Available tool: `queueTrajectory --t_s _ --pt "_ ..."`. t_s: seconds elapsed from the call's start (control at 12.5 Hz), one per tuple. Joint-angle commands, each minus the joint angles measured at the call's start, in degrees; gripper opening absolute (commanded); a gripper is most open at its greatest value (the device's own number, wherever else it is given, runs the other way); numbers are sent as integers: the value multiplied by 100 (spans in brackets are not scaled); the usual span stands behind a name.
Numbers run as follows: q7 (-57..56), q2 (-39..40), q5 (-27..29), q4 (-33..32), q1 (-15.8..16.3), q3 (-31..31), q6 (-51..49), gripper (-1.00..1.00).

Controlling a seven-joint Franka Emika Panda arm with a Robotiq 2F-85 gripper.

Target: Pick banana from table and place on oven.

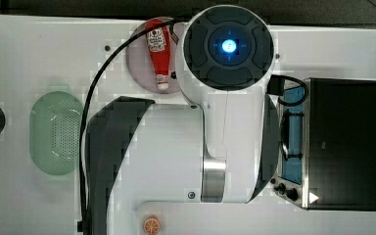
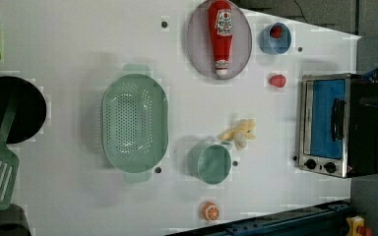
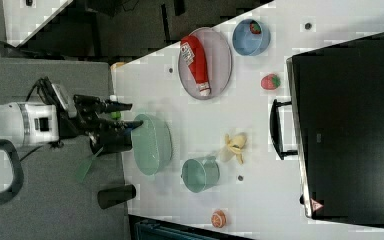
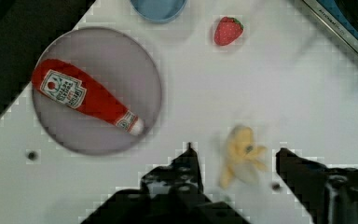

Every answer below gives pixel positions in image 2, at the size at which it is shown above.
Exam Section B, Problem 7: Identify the red toy fruit in bowl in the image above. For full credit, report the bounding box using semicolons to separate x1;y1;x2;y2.
270;26;283;39

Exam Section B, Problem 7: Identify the blue metal table frame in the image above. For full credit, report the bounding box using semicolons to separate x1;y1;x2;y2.
167;201;355;236

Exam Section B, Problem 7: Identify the blue bowl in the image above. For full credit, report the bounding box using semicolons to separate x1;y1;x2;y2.
259;23;291;55

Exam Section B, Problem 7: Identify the dark grey round container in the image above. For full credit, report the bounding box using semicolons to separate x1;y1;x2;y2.
0;204;32;236

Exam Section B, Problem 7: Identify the black silver toaster oven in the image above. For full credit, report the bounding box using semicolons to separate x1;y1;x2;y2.
298;74;378;178

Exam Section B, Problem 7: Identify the black frying pan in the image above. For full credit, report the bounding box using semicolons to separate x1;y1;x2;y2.
0;76;47;144

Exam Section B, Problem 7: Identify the red plush ketchup bottle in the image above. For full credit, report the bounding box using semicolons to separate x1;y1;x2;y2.
208;0;233;77

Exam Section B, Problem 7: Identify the mint green cup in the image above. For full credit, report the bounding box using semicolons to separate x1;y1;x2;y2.
187;142;232;185

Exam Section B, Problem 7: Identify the orange slice toy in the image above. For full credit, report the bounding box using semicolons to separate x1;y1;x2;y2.
201;202;220;222

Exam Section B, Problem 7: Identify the grey round plate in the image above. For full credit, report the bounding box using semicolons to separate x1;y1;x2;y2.
186;0;253;80

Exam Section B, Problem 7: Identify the yellow emergency stop box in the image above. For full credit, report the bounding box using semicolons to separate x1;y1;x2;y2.
346;216;373;236

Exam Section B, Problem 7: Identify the red toy strawberry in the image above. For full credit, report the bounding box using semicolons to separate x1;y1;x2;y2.
269;75;286;89

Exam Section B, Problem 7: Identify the yellow plush peeled banana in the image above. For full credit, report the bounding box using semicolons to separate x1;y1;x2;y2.
218;119;256;150

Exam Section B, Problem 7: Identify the mint green colander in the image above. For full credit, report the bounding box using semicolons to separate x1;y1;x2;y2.
101;64;168;183

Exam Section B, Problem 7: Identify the mint green slotted spatula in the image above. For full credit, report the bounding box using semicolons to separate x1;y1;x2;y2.
0;95;20;210

